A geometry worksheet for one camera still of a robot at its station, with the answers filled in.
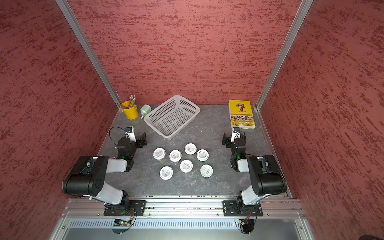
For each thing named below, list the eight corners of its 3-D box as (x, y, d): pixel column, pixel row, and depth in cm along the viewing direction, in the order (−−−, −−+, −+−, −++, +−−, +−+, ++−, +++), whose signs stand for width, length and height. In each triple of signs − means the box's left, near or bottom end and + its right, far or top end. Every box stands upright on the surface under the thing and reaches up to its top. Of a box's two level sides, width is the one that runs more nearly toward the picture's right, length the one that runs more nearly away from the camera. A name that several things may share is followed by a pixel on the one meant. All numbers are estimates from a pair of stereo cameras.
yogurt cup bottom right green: (200, 180, 85) (200, 176, 80) (200, 168, 89) (200, 164, 84) (212, 180, 85) (213, 176, 80) (211, 168, 89) (212, 164, 84)
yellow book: (232, 129, 109) (233, 126, 106) (227, 103, 127) (228, 99, 123) (255, 130, 109) (257, 126, 106) (247, 104, 127) (249, 100, 123)
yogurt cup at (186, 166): (180, 175, 86) (179, 171, 81) (181, 163, 91) (180, 159, 86) (193, 175, 86) (193, 171, 81) (193, 163, 91) (193, 159, 86)
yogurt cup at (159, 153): (154, 162, 91) (152, 157, 86) (156, 152, 96) (154, 147, 90) (165, 162, 91) (163, 157, 86) (167, 152, 96) (165, 147, 90)
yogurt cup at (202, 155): (196, 163, 91) (196, 159, 85) (196, 154, 95) (196, 149, 90) (208, 163, 91) (209, 159, 86) (208, 154, 95) (208, 149, 90)
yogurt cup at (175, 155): (170, 164, 91) (168, 159, 85) (171, 155, 95) (169, 149, 89) (181, 164, 91) (180, 159, 85) (182, 155, 95) (181, 149, 89)
